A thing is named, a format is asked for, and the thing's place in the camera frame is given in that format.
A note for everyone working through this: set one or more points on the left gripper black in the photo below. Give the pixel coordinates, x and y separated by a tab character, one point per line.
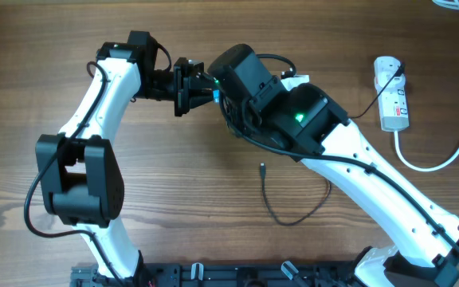
190	85

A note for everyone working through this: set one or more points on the smartphone with teal screen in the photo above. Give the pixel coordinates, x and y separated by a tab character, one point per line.
216	95

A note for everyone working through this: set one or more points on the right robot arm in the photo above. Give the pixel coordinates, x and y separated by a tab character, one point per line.
307	125

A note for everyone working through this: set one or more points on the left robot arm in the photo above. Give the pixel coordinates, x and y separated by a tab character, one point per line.
78	173

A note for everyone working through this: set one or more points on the white power strip socket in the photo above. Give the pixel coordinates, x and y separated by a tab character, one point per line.
390	83

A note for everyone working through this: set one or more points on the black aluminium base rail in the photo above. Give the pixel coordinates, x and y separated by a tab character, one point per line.
330	274

